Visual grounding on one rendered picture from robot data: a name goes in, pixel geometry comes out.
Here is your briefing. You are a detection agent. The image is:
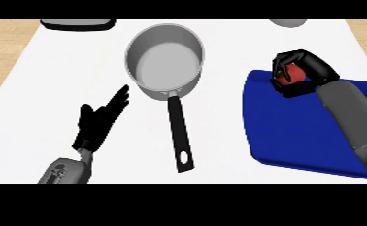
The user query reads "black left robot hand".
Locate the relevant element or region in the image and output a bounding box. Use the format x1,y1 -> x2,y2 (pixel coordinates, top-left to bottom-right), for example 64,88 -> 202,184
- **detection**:
70,83 -> 132,153

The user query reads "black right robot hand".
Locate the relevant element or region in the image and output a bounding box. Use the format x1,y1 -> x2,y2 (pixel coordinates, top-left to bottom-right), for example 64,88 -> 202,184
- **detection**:
268,48 -> 342,99

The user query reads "red bell pepper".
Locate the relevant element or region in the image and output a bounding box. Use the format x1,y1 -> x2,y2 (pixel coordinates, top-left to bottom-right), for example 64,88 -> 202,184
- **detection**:
277,63 -> 307,86

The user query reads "blue tray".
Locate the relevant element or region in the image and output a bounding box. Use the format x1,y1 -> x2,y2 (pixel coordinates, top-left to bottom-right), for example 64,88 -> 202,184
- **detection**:
242,69 -> 367,179

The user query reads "grey rounded object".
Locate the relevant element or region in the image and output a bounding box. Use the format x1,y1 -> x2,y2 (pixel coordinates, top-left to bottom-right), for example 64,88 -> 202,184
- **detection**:
268,19 -> 308,29

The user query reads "black and grey appliance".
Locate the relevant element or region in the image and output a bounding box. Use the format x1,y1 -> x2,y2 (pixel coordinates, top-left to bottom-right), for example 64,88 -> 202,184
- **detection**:
39,19 -> 117,32

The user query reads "silver pot with black handle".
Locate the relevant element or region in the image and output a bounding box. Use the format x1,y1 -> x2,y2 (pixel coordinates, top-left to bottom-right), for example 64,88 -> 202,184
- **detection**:
125,22 -> 208,174

